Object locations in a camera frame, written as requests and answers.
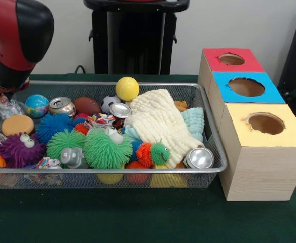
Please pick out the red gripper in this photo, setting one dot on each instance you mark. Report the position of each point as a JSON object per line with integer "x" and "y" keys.
{"x": 8, "y": 92}

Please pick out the purple spiky ball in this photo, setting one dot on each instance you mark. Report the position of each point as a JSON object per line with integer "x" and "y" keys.
{"x": 17, "y": 151}

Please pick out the brown toy football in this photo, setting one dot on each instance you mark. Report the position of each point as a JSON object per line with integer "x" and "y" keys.
{"x": 87, "y": 105}

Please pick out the green spiky ball with eyes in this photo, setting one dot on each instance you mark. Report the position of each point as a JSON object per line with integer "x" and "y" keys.
{"x": 107, "y": 149}

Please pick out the cream knitted cloth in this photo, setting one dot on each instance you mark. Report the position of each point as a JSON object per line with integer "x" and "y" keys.
{"x": 160, "y": 121}

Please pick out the mint green cloth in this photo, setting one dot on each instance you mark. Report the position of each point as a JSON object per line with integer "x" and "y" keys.
{"x": 194, "y": 124}

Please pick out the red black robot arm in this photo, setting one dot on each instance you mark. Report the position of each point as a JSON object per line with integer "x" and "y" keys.
{"x": 19, "y": 35}

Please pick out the clear mesh bin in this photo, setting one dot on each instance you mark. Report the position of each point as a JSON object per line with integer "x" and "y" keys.
{"x": 215, "y": 158}

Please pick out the wooden box with three holes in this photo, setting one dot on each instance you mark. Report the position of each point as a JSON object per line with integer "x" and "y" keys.
{"x": 264, "y": 162}

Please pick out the small globe ball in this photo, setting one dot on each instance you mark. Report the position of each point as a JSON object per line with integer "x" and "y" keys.
{"x": 37, "y": 106}

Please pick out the wooden toy burger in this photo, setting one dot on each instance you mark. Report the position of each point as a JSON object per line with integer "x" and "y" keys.
{"x": 17, "y": 124}

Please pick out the blue spiky ball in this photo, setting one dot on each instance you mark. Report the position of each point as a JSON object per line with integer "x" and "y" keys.
{"x": 54, "y": 125}

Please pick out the plain green spiky ball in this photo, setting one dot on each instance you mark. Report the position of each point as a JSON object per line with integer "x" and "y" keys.
{"x": 64, "y": 143}

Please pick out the yellow ball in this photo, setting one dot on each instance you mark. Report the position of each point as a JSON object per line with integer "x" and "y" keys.
{"x": 127, "y": 88}

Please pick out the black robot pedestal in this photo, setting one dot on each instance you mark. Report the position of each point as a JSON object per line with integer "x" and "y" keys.
{"x": 135, "y": 38}

